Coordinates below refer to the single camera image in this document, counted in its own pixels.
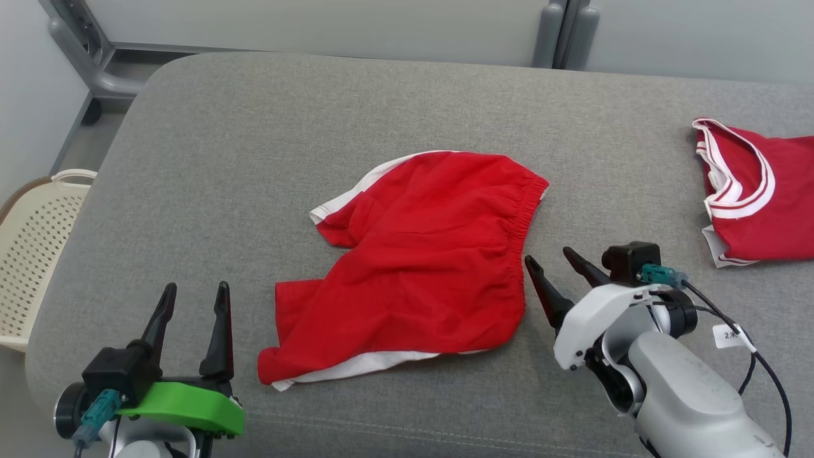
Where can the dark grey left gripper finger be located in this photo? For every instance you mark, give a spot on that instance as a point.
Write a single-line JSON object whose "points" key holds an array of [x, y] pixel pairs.
{"points": [[219, 356], [159, 331]]}

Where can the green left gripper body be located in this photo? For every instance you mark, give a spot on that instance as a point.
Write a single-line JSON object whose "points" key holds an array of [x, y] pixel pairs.
{"points": [[197, 404]]}

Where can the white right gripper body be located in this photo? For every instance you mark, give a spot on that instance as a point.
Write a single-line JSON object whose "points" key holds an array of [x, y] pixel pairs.
{"points": [[588, 321]]}

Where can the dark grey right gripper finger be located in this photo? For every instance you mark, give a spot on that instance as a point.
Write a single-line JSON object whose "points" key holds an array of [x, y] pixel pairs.
{"points": [[554, 305], [588, 273]]}

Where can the red shorts with white stripe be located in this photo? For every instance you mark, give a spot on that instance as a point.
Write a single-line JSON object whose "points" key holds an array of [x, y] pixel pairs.
{"points": [[432, 254]]}

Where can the red Bulls basketball jersey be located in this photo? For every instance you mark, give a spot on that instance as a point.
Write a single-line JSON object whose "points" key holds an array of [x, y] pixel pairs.
{"points": [[763, 197]]}

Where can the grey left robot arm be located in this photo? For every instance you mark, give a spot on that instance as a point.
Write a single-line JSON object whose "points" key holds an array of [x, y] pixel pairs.
{"points": [[67, 413]]}

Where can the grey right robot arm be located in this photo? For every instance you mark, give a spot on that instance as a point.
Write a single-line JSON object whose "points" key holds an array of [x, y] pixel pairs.
{"points": [[687, 407]]}

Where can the cream plastic laundry basket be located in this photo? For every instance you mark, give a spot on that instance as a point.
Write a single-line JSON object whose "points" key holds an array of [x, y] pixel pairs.
{"points": [[32, 254]]}

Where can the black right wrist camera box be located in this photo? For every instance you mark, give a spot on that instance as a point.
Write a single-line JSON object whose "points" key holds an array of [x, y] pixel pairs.
{"points": [[629, 261]]}

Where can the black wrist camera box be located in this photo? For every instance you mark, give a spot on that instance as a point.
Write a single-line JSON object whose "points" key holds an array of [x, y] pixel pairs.
{"points": [[629, 261], [117, 372]]}

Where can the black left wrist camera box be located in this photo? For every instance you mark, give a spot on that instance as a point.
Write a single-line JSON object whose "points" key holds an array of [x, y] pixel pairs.
{"points": [[117, 372]]}

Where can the grey partition post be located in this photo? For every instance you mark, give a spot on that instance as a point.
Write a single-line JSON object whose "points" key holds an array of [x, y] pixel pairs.
{"points": [[563, 32]]}

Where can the grey metal frame leg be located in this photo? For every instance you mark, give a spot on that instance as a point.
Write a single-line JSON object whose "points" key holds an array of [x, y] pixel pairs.
{"points": [[102, 79]]}

